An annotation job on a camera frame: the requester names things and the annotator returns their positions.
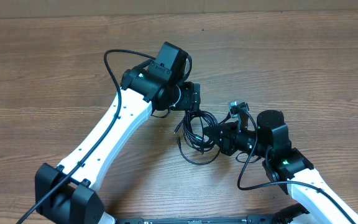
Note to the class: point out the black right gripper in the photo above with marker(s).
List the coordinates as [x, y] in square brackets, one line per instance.
[227, 140]

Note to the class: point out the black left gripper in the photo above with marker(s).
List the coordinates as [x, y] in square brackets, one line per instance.
[191, 99]

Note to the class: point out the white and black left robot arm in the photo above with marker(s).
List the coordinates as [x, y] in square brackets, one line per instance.
[68, 192]

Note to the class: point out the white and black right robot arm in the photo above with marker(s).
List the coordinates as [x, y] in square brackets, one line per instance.
[267, 137]

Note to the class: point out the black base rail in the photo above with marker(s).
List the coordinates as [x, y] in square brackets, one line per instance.
[250, 219]

